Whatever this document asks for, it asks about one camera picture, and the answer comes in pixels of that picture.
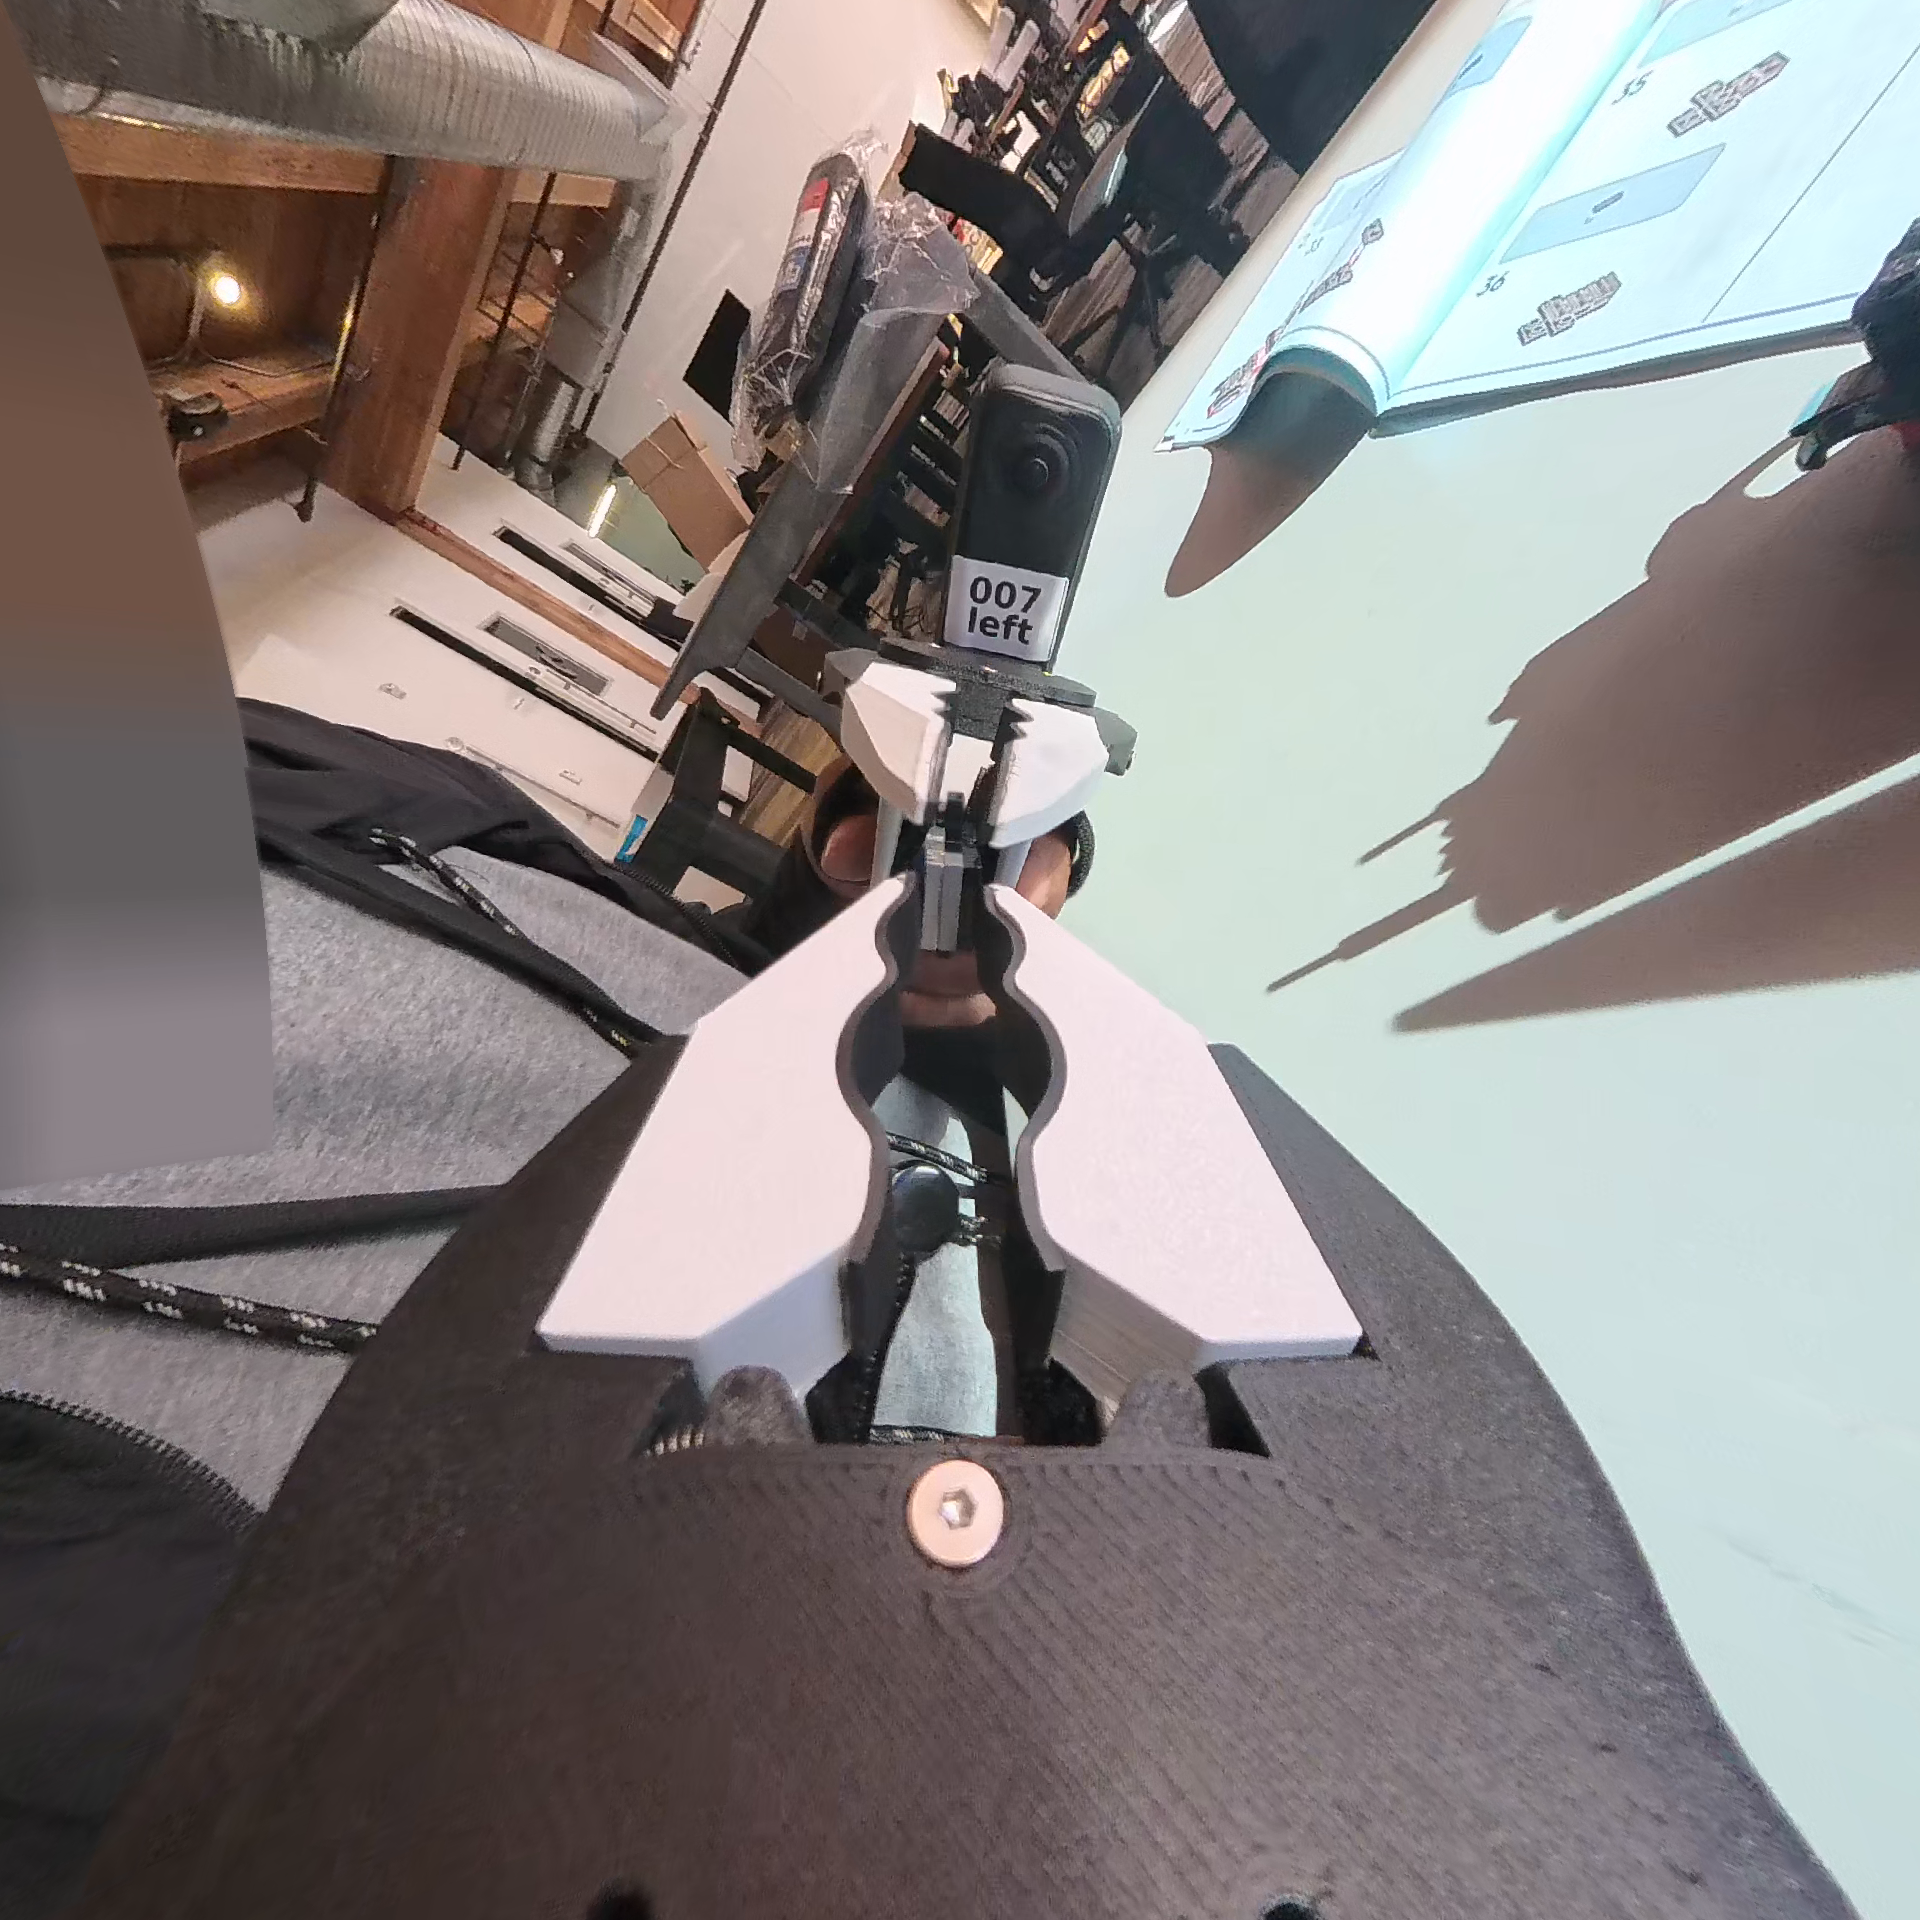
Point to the person's left hand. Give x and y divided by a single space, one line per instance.
840 848

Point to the cardboard box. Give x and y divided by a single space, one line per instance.
683 480

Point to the grey table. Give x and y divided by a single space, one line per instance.
780 541

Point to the black jacket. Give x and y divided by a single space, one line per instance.
450 780

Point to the grey grille brick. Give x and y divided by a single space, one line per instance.
944 901

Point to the light blue instruction booklet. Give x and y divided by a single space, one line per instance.
1574 180

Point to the black zippered bag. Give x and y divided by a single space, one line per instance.
90 1650

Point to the wall lamp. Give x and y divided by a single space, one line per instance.
224 285

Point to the metal ventilation duct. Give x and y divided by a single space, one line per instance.
374 75

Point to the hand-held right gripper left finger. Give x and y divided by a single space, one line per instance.
721 1184

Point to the toy brick truck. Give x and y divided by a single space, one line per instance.
1869 360

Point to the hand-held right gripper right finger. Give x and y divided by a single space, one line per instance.
1184 1184

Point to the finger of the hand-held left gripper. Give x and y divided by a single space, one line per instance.
1059 773
893 735

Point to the black bag in plastic wrap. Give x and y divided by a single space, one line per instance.
819 255

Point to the black office chair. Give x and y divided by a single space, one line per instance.
990 195

